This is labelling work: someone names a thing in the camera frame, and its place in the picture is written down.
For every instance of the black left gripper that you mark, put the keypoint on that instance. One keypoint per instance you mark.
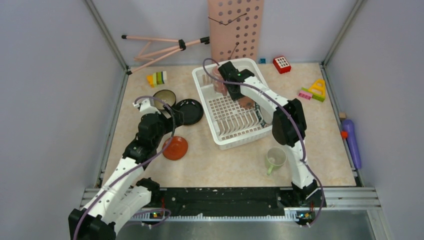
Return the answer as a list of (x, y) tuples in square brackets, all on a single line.
[(169, 121)]

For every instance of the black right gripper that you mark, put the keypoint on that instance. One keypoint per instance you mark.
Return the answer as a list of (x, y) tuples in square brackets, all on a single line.
[(234, 96)]

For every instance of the pink ghost mug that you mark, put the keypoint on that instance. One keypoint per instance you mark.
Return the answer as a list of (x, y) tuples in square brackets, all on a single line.
[(219, 87)]

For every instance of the orange white mug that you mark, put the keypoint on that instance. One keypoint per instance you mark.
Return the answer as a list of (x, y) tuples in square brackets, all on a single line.
[(246, 103)]

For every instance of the blue floral bowl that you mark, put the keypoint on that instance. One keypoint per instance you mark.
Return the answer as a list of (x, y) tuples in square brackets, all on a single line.
[(167, 96)]

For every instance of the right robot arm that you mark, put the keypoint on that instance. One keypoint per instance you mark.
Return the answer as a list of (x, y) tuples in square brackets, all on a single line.
[(288, 123)]

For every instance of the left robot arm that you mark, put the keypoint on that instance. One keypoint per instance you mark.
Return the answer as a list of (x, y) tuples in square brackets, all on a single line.
[(115, 203)]

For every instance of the white plastic dish rack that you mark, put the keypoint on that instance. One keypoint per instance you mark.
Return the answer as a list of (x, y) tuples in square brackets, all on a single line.
[(231, 125)]

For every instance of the orange saucer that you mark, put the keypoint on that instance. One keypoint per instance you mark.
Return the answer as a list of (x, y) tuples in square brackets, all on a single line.
[(177, 148)]

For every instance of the black plate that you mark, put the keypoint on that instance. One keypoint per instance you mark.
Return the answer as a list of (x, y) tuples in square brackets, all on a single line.
[(191, 111)]

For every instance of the pink perforated board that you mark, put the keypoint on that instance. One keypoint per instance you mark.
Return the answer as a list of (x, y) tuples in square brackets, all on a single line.
[(234, 28)]

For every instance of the striped toy block stack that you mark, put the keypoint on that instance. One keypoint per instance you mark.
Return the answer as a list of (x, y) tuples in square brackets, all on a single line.
[(157, 78)]

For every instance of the red toy block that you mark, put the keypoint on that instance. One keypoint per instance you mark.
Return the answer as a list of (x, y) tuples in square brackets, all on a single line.
[(281, 64)]

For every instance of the pink tripod stand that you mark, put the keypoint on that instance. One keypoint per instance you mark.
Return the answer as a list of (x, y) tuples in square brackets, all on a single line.
[(153, 57)]

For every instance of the pink toy brick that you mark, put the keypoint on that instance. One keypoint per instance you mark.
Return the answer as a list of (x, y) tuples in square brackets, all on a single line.
[(305, 94)]

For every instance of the yellow green toy triangle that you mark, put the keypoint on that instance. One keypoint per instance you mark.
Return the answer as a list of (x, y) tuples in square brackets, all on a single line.
[(317, 90)]

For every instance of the green mug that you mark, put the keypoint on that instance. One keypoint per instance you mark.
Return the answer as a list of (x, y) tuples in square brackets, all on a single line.
[(275, 158)]

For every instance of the small wooden block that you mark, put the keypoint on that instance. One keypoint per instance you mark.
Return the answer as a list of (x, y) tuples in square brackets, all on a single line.
[(342, 116)]

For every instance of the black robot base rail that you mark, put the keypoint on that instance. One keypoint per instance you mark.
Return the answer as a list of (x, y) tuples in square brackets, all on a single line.
[(232, 202)]

